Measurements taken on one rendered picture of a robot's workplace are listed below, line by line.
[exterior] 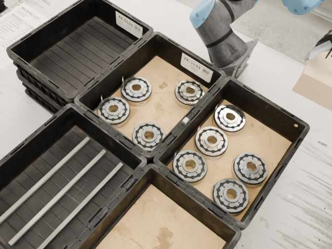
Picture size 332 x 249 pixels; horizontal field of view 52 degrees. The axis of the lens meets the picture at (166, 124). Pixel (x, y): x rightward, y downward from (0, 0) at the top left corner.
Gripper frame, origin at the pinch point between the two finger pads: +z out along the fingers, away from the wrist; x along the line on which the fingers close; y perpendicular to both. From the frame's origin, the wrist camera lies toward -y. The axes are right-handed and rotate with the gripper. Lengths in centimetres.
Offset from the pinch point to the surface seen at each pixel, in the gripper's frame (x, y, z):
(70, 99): -59, 40, 17
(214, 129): -19.7, 19.8, 23.7
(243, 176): -5.1, 28.5, 23.9
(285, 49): -20, -126, 110
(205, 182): -13.3, 35.3, 26.7
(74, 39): -81, 14, 27
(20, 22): -116, 12, 40
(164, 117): -36, 23, 27
